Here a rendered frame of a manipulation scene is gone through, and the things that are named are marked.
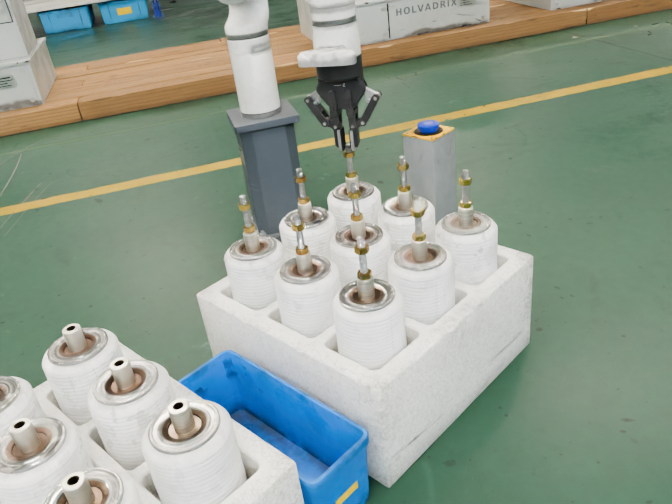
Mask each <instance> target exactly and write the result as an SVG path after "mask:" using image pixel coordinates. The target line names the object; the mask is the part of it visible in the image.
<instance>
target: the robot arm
mask: <svg viewBox="0 0 672 504"><path fill-rule="evenodd" d="M217 1H219V2H221V3H223V4H227V5H229V16H228V19H227V22H226V24H225V27H224V29H225V35H226V39H227V44H228V50H229V54H230V59H231V65H232V70H233V75H234V80H235V85H236V90H237V95H238V101H239V106H240V111H241V116H242V117H243V118H246V119H261V118H266V117H270V116H273V115H276V114H278V113H279V112H280V111H281V105H280V99H279V92H278V86H277V80H276V74H275V68H274V62H273V55H272V49H271V44H270V38H269V31H268V19H269V8H268V0H217ZM309 5H310V13H311V20H312V40H313V49H314V50H311V51H305V52H301V53H300V54H299V55H298V56H297V59H298V66H299V67H316V72H317V79H318V84H317V86H316V91H314V92H313V93H310V94H309V95H308V96H307V97H306V98H305V99H304V102H305V103H306V105H307V106H308V107H309V109H310V110H311V111H312V113H313V114H314V115H315V117H316V118H317V119H318V121H319V122H320V123H321V125H322V126H323V127H330V128H332V129H333V131H334V138H335V145H336V147H339V151H344V150H345V145H346V141H345V132H344V126H342V109H345V110H346V114H347V117H348V123H349V128H350V129H349V139H350V148H351V151H355V150H356V148H357V147H358V146H359V144H360V133H359V127H361V126H365V125H366V124H367V122H368V121H369V119H370V117H371V115H372V113H373V111H374V109H375V107H376V105H377V103H378V101H379V100H380V98H381V96H382V93H381V91H379V90H377V91H374V90H372V89H370V88H368V87H367V82H366V81H365V79H364V76H363V65H362V54H361V44H360V34H359V29H358V25H357V20H356V9H355V0H309ZM364 94H365V95H366V102H367V103H369V104H368V105H367V107H366V109H365V111H364V113H363V115H362V117H359V116H358V103H359V102H360V100H361V98H362V97H363V95H364ZM320 97H321V98H322V99H323V100H324V102H325V103H326V104H327V105H328V106H329V109H330V115H329V114H328V112H327V111H326V110H325V108H324V107H323V106H322V104H321V103H320V102H321V99H320Z"/></svg>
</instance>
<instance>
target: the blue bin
mask: <svg viewBox="0 0 672 504"><path fill-rule="evenodd" d="M178 382H179V383H180V384H182V385H183V386H185V387H186V388H187V389H189V390H190V391H192V392H193V393H195V394H196V395H198V396H199V397H201V398H202V399H204V400H208V401H212V402H215V403H217V404H219V405H220V406H222V407H223V408H225V409H226V410H227V412H228V413H229V415H230V417H231V419H233V420H234V421H236V422H237V423H239V424H240V425H242V426H243V427H245V428H246V429H248V430H249V431H251V432H252V433H254V434H255V435H256V436H258V437H259V438H261V439H262V440H264V441H265V442H267V443H268V444H270V445H271V446H273V447H274V448H276V449H277V450H278V451H280V452H281V453H283V454H284V455H286V456H287V457H289V458H290V459H292V460H293V461H294V462H295V463H296V467H297V472H298V476H299V481H300V486H301V490H302V495H303V500H304V504H365V503H366V502H367V501H368V499H369V480H368V463H367V446H368V443H369V435H368V432H367V430H366V429H365V428H364V427H362V426H360V425H359V424H357V423H355V422H353V421H352V420H350V419H348V418H347V417H345V416H343V415H342V414H340V413H338V412H336V411H335V410H333V409H331V408H330V407H328V406H326V405H325V404H323V403H321V402H319V401H318V400H316V399H314V398H313V397H311V396H309V395H308V394H306V393H304V392H302V391H301V390H299V389H297V388H296V387H294V386H292V385H291V384H289V383H287V382H285V381H284V380H282V379H280V378H279V377H277V376H275V375H274V374H272V373H270V372H268V371H267V370H265V369H263V368H262V367H260V366H258V365H256V364H255V363H253V362H251V361H250V360H248V359H246V358H245V357H243V356H241V355H239V354H238V353H236V352H234V351H232V350H226V351H223V352H221V353H219V354H218V355H216V356H215V357H213V358H212V359H210V360H209V361H207V362H206V363H204V364H203V365H201V366H200V367H198V368H197V369H195V370H194V371H192V372H191V373H189V374H188V375H186V376H185V377H183V378H182V379H180V380H179V381H178Z"/></svg>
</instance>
